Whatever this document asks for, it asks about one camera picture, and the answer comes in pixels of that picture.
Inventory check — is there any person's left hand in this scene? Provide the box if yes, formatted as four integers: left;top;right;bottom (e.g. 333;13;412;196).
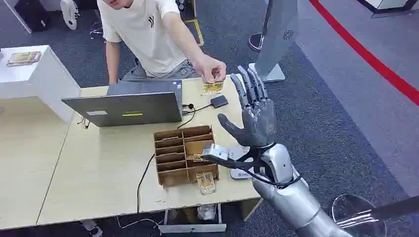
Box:
195;55;227;83

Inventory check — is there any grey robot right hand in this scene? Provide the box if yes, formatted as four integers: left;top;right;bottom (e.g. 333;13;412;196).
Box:
217;65;277;150

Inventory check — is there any dark external drive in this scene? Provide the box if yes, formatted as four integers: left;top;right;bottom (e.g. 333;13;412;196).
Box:
209;95;229;109

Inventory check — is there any white card reader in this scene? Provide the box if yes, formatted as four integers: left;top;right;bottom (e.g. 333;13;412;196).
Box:
227;145;254;180

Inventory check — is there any dark round stanchion base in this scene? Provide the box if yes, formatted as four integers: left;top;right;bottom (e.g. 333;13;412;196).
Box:
248;32;264;53

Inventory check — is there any person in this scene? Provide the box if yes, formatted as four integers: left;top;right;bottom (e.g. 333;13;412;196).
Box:
97;0;227;86

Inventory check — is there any grey kiosk stand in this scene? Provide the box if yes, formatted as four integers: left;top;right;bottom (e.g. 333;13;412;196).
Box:
248;0;299;83

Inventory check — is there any wooden card box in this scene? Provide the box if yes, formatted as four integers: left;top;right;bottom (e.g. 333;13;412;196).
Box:
153;125;220;188

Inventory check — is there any grey laptop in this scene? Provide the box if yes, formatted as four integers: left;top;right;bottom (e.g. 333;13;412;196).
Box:
61;79;183;128

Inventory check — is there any white crumpled bag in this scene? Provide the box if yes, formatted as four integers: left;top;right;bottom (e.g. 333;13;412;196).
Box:
197;204;217;222

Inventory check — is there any grey under-desk tray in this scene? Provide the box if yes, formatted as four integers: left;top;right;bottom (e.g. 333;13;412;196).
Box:
159;203;227;234

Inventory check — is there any chair base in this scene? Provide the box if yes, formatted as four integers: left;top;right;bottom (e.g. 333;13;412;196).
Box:
89;21;105;40

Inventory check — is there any chrome round stanchion base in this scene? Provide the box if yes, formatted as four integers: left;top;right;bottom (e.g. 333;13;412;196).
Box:
330;193;388;237

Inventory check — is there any white shoe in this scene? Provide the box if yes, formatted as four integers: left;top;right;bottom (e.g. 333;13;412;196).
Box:
60;0;81;31

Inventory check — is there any black stanchion pole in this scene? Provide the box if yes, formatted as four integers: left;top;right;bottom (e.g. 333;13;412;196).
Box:
369;195;419;221

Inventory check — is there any white cabinet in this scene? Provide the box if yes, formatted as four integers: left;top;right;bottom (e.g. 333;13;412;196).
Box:
0;45;82;123

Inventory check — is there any dark platform base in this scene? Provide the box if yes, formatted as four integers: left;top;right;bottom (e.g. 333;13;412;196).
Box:
356;0;419;19

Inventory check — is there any black box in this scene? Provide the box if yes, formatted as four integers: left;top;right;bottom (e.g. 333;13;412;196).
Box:
13;0;52;34

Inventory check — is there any stack of yellow cards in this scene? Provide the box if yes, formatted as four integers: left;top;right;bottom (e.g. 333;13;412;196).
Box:
6;51;42;68

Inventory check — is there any white power adapter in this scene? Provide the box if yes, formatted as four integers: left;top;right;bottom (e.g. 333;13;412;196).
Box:
80;219;103;237

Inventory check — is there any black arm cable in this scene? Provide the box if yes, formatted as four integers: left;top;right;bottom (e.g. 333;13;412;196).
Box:
209;146;302;190

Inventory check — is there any black drive cable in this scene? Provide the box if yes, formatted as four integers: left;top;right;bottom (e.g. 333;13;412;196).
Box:
181;103;213;116

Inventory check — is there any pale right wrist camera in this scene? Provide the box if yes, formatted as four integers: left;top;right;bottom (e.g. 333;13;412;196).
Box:
201;143;230;163

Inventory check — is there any long black desk cable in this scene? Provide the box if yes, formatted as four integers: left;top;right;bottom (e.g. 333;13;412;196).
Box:
136;106;197;214

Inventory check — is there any white floor cable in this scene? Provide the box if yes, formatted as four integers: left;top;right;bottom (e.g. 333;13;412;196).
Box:
116;215;162;230

